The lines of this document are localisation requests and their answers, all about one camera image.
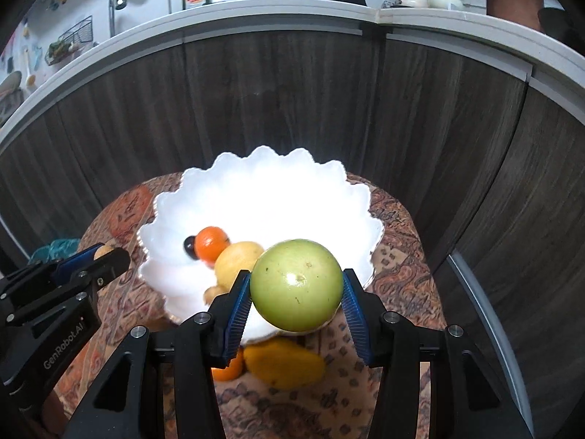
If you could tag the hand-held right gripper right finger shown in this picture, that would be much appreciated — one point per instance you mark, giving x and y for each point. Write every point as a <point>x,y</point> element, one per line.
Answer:
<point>356,324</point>

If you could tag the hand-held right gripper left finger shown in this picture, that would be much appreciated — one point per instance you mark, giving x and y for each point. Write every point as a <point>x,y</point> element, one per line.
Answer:
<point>237,315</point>

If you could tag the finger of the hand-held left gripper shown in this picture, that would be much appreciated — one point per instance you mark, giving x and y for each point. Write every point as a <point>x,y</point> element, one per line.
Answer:
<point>75,259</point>
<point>107,267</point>

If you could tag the small brown longan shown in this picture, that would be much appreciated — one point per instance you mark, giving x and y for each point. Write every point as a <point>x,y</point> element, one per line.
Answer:
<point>104,250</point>
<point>212,292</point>

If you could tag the yellow lemon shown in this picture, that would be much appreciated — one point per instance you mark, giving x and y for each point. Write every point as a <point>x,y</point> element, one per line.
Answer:
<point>237,263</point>

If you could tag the orange tangerine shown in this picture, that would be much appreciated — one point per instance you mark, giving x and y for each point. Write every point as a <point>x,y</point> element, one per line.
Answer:
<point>231,368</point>
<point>211,243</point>

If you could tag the yellow mango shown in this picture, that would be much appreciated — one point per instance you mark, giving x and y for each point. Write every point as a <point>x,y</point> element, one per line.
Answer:
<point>283,363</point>

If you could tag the green apple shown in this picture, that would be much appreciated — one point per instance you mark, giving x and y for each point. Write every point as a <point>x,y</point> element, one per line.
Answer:
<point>297,283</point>

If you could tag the dark purple plum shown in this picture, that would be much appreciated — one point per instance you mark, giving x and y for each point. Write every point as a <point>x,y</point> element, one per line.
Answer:
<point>189,244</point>

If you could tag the white scalloped bowl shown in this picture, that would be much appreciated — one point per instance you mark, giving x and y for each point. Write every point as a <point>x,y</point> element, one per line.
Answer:
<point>283,192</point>

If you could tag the person's left hand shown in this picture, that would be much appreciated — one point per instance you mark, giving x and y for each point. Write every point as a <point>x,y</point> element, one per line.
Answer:
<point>45,414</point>

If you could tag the trash bin with green bag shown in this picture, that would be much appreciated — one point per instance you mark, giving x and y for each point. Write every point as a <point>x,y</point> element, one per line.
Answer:
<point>52,249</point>

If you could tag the patterned tablecloth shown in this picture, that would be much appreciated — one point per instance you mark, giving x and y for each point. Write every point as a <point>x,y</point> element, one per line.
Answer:
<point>402,260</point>

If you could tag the glass pot with lid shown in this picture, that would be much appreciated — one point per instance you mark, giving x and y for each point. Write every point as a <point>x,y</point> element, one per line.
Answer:
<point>9,96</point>

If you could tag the dark wood kitchen cabinets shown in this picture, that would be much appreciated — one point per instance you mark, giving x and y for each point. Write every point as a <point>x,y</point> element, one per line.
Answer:
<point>297,91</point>

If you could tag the tall chrome faucet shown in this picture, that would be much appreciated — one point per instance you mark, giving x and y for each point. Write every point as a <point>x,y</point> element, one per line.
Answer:
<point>116,4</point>

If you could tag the white kitchen countertop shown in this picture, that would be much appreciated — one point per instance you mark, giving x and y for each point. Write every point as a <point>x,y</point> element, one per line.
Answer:
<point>274,13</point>

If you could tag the black wok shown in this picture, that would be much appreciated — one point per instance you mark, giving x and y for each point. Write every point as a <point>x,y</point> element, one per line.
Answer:
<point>560,23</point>

